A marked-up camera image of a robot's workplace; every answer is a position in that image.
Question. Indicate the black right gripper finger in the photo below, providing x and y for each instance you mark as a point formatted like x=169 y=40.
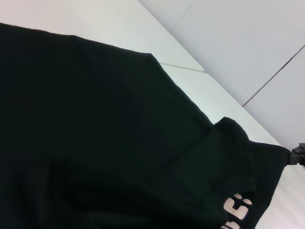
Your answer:
x=299 y=148
x=296 y=159

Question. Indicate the black t-shirt with white print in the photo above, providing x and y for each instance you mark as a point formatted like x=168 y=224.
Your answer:
x=95 y=131

